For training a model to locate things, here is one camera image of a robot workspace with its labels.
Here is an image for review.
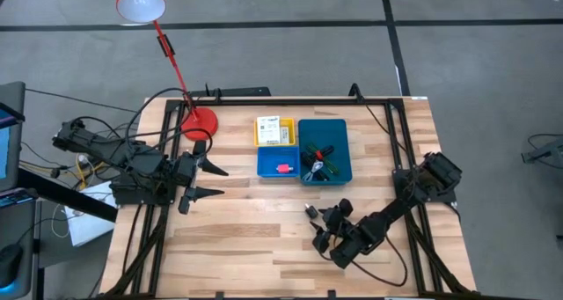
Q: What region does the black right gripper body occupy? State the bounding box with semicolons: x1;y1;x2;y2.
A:
325;214;355;244

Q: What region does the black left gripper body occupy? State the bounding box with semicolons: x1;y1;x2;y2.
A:
169;152;199;189

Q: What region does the green braided cable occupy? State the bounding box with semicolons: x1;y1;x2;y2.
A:
303;142;340;182

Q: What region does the black cable with red strap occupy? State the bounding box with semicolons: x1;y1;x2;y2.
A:
301;144;335;181

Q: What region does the green and white cable package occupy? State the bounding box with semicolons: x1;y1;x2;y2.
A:
256;115;282;145

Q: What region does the small blue plastic bin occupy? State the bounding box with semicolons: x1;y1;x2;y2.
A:
256;145;301;179

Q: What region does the large teal plastic bin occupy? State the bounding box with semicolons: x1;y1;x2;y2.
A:
297;118;354;187

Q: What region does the small yellow plastic bin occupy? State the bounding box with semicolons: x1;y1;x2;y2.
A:
253;117;296;148

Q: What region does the black power strip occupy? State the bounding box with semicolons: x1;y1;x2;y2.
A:
188;86;273;99

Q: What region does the white cardboard box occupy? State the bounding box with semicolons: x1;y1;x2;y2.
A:
63;180;119;248

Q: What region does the dark side desk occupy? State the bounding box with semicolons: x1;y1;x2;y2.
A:
0;166;119;300

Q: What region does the dark computer monitor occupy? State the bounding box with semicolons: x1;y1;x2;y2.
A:
0;82;26;192

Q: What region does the black computer mouse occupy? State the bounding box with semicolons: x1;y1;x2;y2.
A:
0;243;24;289

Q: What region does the black floor stand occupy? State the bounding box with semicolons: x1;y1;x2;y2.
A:
521;133;563;165

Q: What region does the red camera stand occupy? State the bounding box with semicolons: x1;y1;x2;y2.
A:
115;0;220;143

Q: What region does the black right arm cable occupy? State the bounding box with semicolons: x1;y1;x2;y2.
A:
325;233;408;288

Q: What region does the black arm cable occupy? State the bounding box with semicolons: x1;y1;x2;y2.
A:
325;233;408;288
125;87;215;160

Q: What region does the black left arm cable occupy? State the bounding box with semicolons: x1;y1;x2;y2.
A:
125;87;215;160

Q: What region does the black aluminium table frame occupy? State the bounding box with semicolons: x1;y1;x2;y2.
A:
103;95;474;300

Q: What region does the yellow cable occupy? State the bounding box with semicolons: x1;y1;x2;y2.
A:
75;153;107;190

